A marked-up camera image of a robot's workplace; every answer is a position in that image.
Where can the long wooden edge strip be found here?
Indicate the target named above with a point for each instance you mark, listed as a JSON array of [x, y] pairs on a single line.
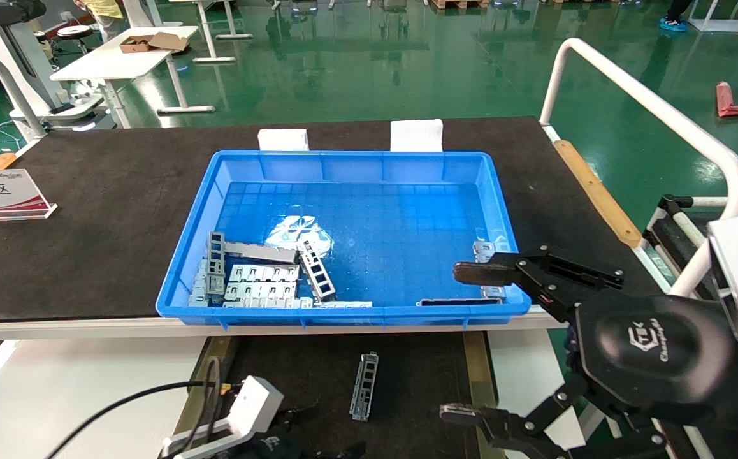
[[595, 191]]

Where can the silver flat bar part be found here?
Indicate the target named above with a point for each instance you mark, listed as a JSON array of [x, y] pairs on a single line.
[[260, 252]]

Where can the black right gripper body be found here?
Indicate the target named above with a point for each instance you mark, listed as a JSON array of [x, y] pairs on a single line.
[[656, 357]]

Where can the black table mat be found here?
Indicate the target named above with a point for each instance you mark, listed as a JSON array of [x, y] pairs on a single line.
[[114, 191]]

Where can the person in yellow coat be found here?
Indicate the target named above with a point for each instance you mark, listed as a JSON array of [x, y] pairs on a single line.
[[104, 13]]

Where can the white label card left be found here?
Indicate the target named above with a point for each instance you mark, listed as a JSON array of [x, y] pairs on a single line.
[[283, 140]]

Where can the long silver strip part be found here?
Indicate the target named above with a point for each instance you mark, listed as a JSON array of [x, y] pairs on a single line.
[[343, 304]]

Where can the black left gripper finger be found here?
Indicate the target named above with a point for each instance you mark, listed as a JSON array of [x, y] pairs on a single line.
[[299, 415], [350, 451]]

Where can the round stool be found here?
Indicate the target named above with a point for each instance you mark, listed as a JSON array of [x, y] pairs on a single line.
[[74, 32]]

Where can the blue plastic bin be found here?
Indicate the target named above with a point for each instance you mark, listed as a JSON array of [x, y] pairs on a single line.
[[407, 210]]

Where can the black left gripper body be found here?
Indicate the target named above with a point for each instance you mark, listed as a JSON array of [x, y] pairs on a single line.
[[286, 446]]

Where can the white label card right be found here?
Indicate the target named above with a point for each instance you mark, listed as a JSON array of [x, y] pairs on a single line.
[[416, 135]]

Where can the silver ladder frame part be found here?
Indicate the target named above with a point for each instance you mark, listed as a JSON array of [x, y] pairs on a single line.
[[317, 274], [216, 261]]

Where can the white background desk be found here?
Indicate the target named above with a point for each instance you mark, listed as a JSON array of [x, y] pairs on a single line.
[[213, 25]]

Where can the person with blue shoe covers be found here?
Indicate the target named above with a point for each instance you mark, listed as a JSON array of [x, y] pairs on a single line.
[[673, 19]]

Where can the black container mat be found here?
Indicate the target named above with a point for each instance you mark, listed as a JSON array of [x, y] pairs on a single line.
[[420, 382]]

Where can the white tube railing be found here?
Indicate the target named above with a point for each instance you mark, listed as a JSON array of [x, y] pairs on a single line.
[[662, 108]]

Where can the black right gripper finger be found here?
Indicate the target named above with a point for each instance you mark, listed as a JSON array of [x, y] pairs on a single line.
[[535, 440], [547, 277]]

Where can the white machine stand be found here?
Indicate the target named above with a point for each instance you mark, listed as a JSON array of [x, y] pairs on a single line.
[[18, 57]]

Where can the dark metal strip part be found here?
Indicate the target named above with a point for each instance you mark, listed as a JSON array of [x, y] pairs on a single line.
[[452, 301]]

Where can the white label card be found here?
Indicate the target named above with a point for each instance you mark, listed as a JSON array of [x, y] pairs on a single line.
[[416, 135], [283, 140]]

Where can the small silver bracket part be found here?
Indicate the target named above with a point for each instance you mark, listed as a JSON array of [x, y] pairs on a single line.
[[199, 287]]

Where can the black roller stand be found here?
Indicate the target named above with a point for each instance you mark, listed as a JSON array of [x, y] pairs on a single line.
[[668, 233]]

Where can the silver slotted metal part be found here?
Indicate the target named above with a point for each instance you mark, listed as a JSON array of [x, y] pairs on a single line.
[[364, 386]]

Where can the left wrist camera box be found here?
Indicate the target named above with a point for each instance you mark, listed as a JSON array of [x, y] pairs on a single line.
[[251, 401]]

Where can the open cardboard box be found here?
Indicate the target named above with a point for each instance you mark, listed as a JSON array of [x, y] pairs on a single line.
[[152, 43]]

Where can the silver clip bracket part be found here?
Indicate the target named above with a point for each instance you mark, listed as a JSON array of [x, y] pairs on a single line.
[[485, 250]]

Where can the brass edge strip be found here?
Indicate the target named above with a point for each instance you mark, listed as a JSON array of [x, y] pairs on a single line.
[[209, 357], [478, 376]]

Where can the grey curved tube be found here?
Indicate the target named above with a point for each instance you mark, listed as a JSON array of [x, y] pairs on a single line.
[[9, 83]]

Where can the silver slotted plate part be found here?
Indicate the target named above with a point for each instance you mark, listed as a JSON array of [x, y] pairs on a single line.
[[264, 273], [260, 291]]

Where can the wooden pallet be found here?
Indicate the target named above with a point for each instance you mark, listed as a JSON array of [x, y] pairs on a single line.
[[458, 4]]

